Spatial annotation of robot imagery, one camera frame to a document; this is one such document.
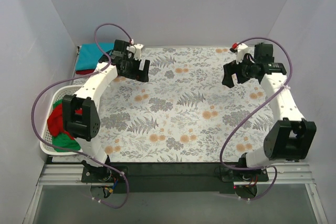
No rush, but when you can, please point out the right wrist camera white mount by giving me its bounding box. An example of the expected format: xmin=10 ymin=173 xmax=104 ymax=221
xmin=230 ymin=43 xmax=249 ymax=64

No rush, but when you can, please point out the aluminium frame rail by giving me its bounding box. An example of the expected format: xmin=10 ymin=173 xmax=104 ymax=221
xmin=24 ymin=163 xmax=328 ymax=223

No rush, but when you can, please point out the white plastic laundry basket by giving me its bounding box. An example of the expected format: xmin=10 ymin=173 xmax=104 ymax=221
xmin=39 ymin=84 xmax=87 ymax=156

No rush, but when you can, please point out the teal t shirt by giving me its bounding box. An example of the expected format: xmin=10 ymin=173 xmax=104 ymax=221
xmin=75 ymin=44 xmax=103 ymax=71

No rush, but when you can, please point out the crumpled green t shirt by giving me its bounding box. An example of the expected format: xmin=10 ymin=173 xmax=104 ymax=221
xmin=52 ymin=100 xmax=80 ymax=151

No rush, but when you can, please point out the folded red t shirt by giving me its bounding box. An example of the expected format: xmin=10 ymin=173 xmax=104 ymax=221
xmin=75 ymin=69 xmax=95 ymax=76

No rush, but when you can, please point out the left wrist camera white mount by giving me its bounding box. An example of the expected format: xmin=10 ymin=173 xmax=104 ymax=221
xmin=127 ymin=40 xmax=145 ymax=61

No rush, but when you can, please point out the crumpled red t shirt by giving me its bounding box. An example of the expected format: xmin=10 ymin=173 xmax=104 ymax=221
xmin=47 ymin=103 xmax=73 ymax=140

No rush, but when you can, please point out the floral patterned table mat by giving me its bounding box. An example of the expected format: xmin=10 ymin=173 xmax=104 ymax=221
xmin=96 ymin=47 xmax=274 ymax=162

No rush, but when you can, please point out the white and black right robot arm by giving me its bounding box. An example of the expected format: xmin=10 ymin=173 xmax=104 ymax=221
xmin=221 ymin=41 xmax=317 ymax=181

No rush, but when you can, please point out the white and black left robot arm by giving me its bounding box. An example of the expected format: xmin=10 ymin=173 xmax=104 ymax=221
xmin=62 ymin=40 xmax=150 ymax=182

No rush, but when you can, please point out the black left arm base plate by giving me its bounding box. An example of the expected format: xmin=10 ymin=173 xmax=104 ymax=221
xmin=81 ymin=161 xmax=124 ymax=183

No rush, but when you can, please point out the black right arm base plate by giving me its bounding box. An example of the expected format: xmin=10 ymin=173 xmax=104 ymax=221
xmin=218 ymin=166 xmax=269 ymax=182

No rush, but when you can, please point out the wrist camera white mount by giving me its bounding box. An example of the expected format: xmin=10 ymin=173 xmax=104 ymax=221
xmin=230 ymin=43 xmax=249 ymax=64
xmin=127 ymin=40 xmax=145 ymax=61

